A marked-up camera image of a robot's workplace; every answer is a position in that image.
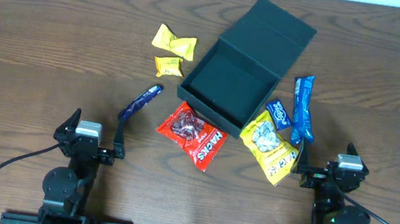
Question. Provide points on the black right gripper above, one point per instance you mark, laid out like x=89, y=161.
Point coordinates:
x=315, y=176

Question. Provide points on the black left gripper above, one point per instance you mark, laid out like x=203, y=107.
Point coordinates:
x=90, y=152

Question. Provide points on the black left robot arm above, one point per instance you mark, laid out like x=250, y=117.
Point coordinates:
x=67, y=188

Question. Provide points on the large yellow candy wrapper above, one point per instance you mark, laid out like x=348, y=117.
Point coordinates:
x=167, y=40

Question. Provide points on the dark blue snack bar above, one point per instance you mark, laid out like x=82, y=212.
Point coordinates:
x=140, y=101

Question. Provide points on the blue wafer bar packet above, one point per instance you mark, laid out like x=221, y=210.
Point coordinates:
x=301, y=126

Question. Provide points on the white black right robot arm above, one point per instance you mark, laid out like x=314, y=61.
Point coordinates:
x=330, y=185

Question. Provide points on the red Hacks candy bag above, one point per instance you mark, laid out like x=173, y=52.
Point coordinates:
x=198, y=139

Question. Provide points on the blue Eclipse gum pack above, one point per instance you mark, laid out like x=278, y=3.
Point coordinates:
x=279, y=115

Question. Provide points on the dark green open box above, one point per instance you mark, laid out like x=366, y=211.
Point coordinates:
x=238, y=74

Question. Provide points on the yellow seed snack bag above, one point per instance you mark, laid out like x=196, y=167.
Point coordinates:
x=275, y=155

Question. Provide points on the small yellow candy wrapper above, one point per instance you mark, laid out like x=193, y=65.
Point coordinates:
x=168, y=66

